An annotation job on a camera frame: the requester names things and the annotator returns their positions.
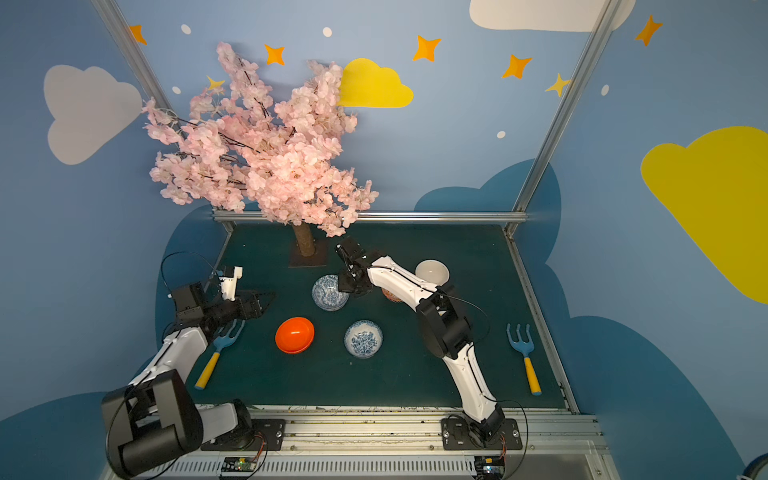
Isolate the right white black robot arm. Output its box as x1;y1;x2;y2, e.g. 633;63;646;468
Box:
335;238;505;444

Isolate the pink cherry blossom tree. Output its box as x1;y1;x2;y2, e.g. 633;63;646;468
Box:
142;42;379;254

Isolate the cream white bowl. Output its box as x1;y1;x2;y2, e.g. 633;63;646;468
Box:
414;259;450;286

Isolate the orange plastic bowl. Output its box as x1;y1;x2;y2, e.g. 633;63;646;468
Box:
275;317;315;355

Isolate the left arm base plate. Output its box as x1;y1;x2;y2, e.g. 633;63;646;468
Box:
200;418;286;452

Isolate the aluminium front rail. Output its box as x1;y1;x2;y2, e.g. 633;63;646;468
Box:
142;406;620;479

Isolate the right blue yellow garden fork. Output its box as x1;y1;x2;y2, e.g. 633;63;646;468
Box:
506;324;542;396

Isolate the red patterned bowl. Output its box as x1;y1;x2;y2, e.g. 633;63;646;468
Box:
381;288;402;303

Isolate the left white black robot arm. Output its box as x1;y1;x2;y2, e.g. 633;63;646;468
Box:
101;278;274;479

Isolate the dark blue patterned bowl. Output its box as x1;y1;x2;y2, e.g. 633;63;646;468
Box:
312;290;350;312

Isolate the light blue patterned bowl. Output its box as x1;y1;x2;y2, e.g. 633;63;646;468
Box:
311;274;342;296

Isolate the left blue yellow garden fork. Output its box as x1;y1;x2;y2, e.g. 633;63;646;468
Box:
194;319;245;390

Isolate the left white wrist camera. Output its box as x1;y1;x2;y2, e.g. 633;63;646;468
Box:
219;266;243;301

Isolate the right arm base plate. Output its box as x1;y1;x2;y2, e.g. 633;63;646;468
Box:
440;415;523;451

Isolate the blue white floral bowl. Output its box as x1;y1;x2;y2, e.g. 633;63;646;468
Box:
344;320;383;359

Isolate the blue yellow garden fork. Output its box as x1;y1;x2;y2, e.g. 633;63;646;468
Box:
194;319;245;390
506;324;542;396

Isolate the left green circuit board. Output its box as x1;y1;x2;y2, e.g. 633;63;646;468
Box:
220;457;258;476

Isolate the right circuit board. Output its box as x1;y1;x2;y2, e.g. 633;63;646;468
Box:
473;456;506;480

